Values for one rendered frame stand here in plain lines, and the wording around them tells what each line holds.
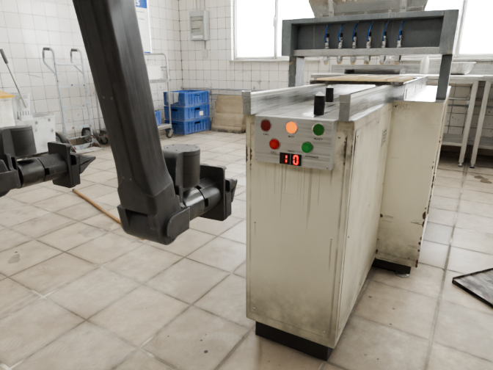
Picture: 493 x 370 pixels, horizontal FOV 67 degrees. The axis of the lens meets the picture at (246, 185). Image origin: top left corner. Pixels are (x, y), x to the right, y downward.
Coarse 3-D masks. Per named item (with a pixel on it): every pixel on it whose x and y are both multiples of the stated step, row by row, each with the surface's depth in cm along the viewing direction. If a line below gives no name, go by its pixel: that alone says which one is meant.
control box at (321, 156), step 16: (256, 128) 110; (272, 128) 108; (304, 128) 103; (336, 128) 102; (256, 144) 112; (288, 144) 107; (320, 144) 102; (256, 160) 113; (272, 160) 111; (288, 160) 108; (304, 160) 106; (320, 160) 103
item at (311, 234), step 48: (336, 144) 103; (384, 144) 151; (288, 192) 114; (336, 192) 107; (288, 240) 119; (336, 240) 111; (288, 288) 124; (336, 288) 116; (288, 336) 134; (336, 336) 122
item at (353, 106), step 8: (376, 88) 133; (384, 88) 137; (392, 88) 155; (400, 88) 175; (344, 96) 95; (352, 96) 99; (360, 96) 104; (368, 96) 114; (376, 96) 126; (384, 96) 140; (392, 96) 159; (344, 104) 96; (352, 104) 98; (360, 104) 106; (368, 104) 116; (376, 104) 128; (344, 112) 97; (352, 112) 99; (360, 112) 108; (344, 120) 97
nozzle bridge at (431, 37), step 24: (288, 24) 169; (312, 24) 171; (336, 24) 167; (360, 24) 162; (384, 24) 158; (408, 24) 154; (432, 24) 150; (456, 24) 139; (288, 48) 172; (312, 48) 175; (336, 48) 170; (360, 48) 160; (384, 48) 156; (408, 48) 152; (432, 48) 148; (288, 72) 186
